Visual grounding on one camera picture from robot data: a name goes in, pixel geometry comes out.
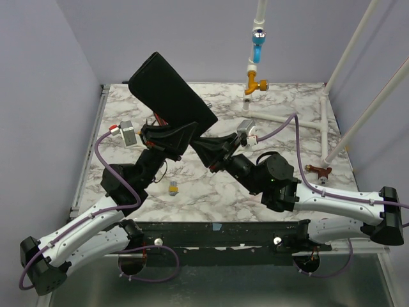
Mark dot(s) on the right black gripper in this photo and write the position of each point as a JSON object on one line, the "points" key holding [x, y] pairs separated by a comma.
{"points": [[222, 160]]}

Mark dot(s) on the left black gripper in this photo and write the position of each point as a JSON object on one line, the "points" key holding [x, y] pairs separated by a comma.
{"points": [[170, 141]]}

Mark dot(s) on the black zip tool case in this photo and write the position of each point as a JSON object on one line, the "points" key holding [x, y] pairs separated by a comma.
{"points": [[160, 87]]}

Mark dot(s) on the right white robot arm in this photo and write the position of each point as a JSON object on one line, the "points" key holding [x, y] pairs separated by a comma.
{"points": [[372, 215]]}

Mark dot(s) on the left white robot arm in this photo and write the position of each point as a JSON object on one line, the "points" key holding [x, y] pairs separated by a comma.
{"points": [[105, 227]]}

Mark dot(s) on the red black utility knife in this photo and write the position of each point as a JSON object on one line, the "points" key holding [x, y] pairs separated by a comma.
{"points": [[159, 120]]}

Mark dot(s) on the yellow hex key set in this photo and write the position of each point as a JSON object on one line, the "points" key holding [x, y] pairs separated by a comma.
{"points": [[173, 188]]}

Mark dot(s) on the orange faucet on pipe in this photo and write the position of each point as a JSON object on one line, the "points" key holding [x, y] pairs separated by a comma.
{"points": [[254, 85]]}

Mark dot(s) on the brown brass faucet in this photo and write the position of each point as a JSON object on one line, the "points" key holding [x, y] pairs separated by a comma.
{"points": [[322, 173]]}

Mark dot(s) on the blue valve on pipe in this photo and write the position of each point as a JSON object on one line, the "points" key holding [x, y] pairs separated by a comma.
{"points": [[258, 39]]}

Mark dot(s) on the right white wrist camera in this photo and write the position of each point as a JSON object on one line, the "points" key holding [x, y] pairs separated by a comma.
{"points": [[248, 133]]}

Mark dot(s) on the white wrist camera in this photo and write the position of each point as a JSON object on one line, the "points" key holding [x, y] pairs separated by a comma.
{"points": [[248, 133], [127, 132]]}

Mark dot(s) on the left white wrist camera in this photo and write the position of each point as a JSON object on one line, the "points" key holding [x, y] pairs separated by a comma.
{"points": [[127, 132]]}

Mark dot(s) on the aluminium frame rail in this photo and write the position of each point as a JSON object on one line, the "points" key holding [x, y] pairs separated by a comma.
{"points": [[66, 163]]}

